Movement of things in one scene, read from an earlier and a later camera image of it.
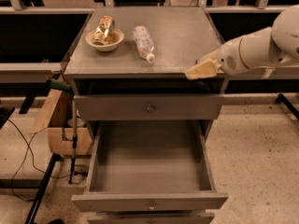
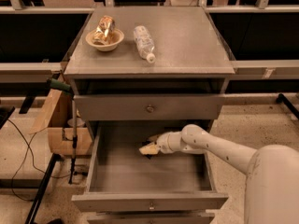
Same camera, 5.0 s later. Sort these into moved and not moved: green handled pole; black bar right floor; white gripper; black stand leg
Moved: white gripper
Not moved: green handled pole; black bar right floor; black stand leg
